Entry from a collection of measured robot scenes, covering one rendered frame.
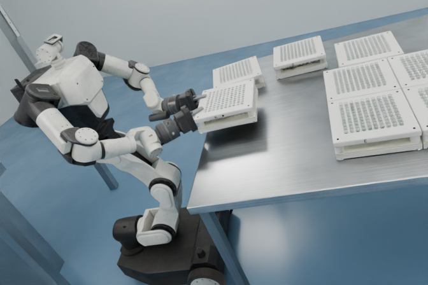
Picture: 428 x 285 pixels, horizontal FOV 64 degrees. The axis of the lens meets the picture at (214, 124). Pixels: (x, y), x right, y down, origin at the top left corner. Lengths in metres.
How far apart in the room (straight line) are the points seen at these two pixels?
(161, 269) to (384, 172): 1.34
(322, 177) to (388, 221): 1.04
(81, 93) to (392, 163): 1.17
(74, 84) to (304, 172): 0.95
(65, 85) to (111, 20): 3.98
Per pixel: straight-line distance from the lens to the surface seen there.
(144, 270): 2.11
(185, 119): 1.41
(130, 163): 1.69
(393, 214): 2.16
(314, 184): 1.12
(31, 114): 1.43
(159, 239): 2.03
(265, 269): 2.03
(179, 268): 2.00
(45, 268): 2.37
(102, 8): 5.44
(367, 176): 1.12
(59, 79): 1.51
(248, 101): 1.38
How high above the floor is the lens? 1.65
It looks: 30 degrees down
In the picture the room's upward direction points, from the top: 22 degrees counter-clockwise
